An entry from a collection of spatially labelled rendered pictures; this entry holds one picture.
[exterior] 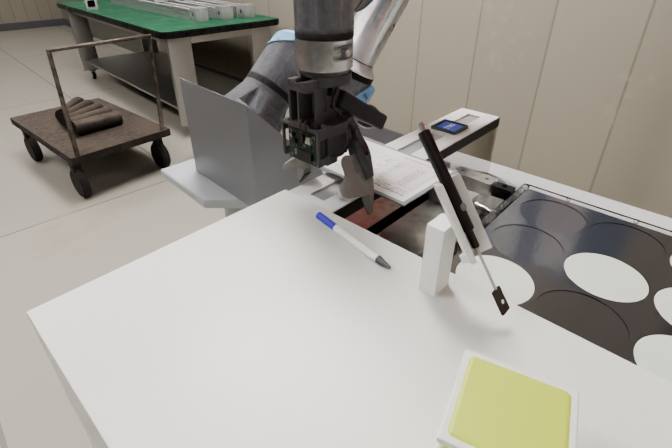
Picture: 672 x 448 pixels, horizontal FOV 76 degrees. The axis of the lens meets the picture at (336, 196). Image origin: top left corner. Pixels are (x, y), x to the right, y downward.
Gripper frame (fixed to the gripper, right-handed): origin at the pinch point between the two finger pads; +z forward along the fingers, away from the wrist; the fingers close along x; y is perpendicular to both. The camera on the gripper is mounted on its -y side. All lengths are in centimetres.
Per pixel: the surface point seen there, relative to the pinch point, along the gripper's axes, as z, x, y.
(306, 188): -1.6, -3.1, 3.4
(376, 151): -2.5, -2.6, -13.5
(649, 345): 4.5, 43.2, -5.1
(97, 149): 64, -211, -28
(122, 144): 65, -210, -41
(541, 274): 4.5, 29.8, -9.1
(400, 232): 6.5, 8.3, -6.6
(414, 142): -1.2, -1.5, -24.1
